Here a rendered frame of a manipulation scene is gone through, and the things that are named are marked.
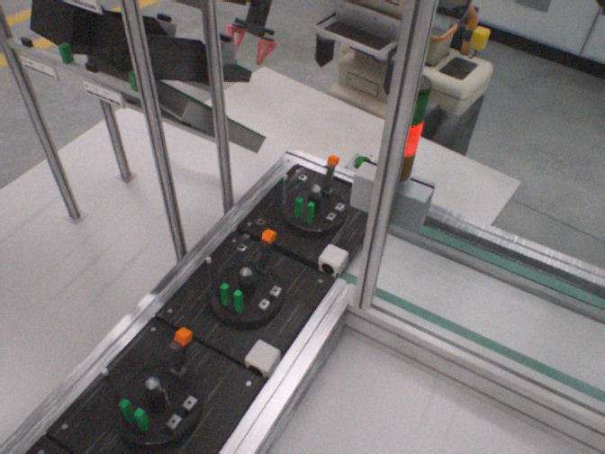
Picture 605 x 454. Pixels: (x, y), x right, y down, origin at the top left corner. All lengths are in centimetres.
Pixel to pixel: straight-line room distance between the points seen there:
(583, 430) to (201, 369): 65
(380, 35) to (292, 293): 92
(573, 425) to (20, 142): 283
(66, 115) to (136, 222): 205
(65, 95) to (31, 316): 241
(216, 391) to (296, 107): 99
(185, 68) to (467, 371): 73
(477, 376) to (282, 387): 35
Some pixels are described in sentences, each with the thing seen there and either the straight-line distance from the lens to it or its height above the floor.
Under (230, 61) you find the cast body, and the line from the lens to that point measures 113.
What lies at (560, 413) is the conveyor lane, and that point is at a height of 93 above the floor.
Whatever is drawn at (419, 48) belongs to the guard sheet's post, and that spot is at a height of 148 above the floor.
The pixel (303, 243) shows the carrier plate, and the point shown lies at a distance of 108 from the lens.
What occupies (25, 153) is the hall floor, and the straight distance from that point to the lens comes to 312.
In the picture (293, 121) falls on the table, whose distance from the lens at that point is 159.
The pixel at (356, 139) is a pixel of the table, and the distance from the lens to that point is 154.
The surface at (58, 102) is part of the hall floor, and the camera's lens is 345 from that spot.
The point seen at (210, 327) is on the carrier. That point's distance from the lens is 97.
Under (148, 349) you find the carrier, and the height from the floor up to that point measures 97.
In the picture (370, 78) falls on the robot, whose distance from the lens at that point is 178.
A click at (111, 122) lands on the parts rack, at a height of 104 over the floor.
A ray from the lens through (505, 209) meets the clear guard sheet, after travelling 75.
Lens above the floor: 178
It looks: 46 degrees down
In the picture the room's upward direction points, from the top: 3 degrees clockwise
